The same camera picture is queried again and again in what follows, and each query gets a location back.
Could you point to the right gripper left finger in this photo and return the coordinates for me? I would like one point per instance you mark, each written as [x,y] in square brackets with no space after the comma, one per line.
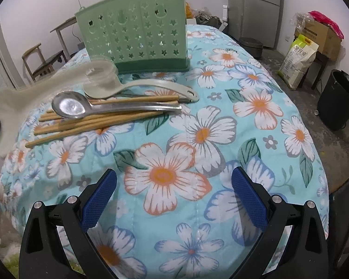
[42,254]

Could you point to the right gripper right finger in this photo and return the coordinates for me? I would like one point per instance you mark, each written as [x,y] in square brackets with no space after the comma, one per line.
[305,254]

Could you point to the white rice paddle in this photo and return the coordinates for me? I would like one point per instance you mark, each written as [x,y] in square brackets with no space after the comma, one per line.
[15,105]

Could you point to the grey metal spoon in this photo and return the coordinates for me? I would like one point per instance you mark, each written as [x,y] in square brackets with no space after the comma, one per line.
[73,105]

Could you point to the floral blue tablecloth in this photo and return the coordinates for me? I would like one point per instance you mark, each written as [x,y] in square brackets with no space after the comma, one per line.
[174,213]

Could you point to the black trash bin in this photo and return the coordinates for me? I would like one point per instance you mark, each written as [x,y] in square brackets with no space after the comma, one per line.
[333,104]

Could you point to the wooden chair black seat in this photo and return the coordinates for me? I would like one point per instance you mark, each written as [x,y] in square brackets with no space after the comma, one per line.
[46,65]

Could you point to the yellow white rice bag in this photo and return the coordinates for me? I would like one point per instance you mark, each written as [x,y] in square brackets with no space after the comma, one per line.
[299,58]

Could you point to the cardboard box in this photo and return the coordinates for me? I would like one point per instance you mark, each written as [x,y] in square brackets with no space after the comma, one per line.
[329,43]

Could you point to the small black pot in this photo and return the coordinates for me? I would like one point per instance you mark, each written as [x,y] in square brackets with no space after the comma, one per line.
[252,46]

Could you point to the pink plastic bag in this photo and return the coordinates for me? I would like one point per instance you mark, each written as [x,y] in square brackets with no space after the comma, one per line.
[323,19]

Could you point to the green plastic utensil holder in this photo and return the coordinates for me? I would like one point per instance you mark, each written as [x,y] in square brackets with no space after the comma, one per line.
[138,36]

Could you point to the grey refrigerator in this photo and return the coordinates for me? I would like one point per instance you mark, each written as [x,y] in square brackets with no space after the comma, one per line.
[258,19]

